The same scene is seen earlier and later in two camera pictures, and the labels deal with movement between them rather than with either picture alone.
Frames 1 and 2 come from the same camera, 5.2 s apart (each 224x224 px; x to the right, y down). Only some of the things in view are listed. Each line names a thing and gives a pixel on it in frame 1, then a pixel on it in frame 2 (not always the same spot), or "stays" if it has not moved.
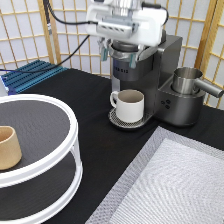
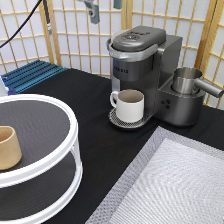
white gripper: [127, 20] -> [93, 11]
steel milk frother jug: [185, 81] stays
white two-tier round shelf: [50, 171] stays
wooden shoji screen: [55, 31] stays
